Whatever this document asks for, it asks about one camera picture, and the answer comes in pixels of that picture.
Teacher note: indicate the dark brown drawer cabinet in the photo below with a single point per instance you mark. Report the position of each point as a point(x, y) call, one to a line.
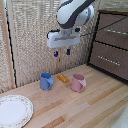
point(91, 50)

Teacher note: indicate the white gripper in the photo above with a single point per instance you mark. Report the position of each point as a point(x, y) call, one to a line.
point(63, 39)

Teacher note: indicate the brown drawer front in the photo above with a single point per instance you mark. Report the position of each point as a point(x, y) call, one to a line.
point(113, 40)

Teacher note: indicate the blue mug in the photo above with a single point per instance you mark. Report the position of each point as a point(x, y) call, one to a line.
point(46, 81)

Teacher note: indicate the woven bamboo screen panel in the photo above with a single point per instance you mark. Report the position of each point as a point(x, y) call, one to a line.
point(81, 56)
point(33, 40)

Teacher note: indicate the white patterned plate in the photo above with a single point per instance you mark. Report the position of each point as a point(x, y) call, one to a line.
point(13, 111)

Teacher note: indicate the pink mug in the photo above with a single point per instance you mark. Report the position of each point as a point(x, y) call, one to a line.
point(78, 83)

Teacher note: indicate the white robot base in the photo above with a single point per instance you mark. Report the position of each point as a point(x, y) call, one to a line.
point(121, 118)

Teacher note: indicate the yellow rectangular block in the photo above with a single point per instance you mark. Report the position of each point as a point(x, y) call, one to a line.
point(63, 78)

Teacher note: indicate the wooden screen post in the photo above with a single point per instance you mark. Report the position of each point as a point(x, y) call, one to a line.
point(7, 43)
point(59, 63)

